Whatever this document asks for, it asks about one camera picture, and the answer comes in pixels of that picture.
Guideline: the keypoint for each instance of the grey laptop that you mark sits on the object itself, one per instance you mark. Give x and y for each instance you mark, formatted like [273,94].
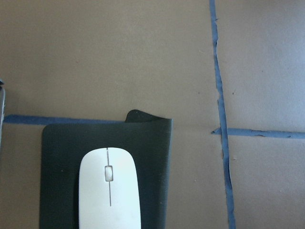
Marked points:
[2,106]

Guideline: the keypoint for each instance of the white computer mouse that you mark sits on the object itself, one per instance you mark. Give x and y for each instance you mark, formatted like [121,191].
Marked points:
[108,190]

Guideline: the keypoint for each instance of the black mouse pad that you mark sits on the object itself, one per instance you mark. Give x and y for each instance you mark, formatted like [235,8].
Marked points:
[146,137]

